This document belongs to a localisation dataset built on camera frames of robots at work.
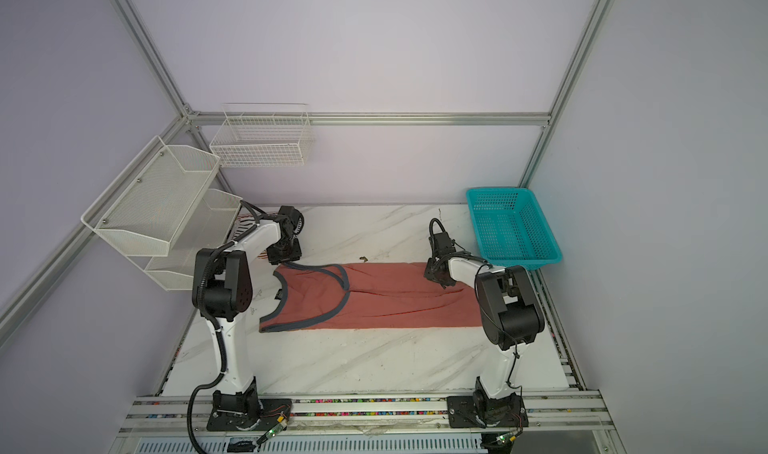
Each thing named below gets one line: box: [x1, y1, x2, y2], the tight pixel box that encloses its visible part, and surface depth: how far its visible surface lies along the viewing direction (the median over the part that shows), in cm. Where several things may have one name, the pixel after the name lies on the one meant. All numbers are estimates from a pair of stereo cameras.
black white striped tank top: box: [232, 214, 257, 241], surface depth 109 cm
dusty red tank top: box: [259, 262, 484, 332], surface depth 95 cm
